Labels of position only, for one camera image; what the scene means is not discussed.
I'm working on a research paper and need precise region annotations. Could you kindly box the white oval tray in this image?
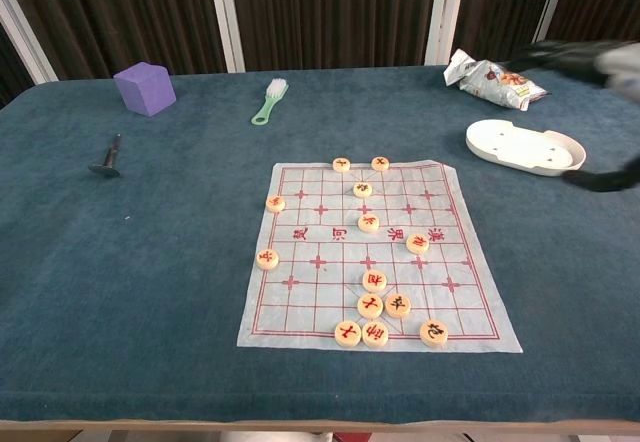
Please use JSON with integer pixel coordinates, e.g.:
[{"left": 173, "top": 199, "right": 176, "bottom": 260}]
[{"left": 465, "top": 118, "right": 587, "bottom": 178}]

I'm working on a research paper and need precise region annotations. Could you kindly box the printed snack bag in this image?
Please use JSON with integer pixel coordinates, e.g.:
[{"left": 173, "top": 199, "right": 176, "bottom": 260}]
[{"left": 443, "top": 48, "right": 550, "bottom": 112}]

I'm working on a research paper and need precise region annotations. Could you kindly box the blue table cloth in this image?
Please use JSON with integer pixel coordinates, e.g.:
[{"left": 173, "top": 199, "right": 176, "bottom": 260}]
[{"left": 0, "top": 64, "right": 640, "bottom": 426}]

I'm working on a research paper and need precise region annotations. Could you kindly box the metal engine valve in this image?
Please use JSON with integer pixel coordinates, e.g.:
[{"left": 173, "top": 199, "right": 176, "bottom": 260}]
[{"left": 88, "top": 133, "right": 123, "bottom": 179}]

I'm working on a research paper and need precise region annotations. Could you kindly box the purple foam cube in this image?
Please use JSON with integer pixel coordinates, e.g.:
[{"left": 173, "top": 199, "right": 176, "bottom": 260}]
[{"left": 112, "top": 61, "right": 178, "bottom": 118}]

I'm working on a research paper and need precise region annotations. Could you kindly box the paper chess board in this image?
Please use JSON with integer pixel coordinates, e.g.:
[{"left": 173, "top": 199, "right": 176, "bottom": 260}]
[{"left": 236, "top": 161, "right": 524, "bottom": 354}]

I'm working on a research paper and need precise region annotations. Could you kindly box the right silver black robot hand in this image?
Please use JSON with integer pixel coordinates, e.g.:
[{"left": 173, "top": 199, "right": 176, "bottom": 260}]
[{"left": 504, "top": 39, "right": 640, "bottom": 194}]

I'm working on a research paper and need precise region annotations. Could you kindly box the green handled white brush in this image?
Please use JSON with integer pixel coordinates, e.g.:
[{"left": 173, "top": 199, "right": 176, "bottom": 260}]
[{"left": 250, "top": 77, "right": 290, "bottom": 127}]

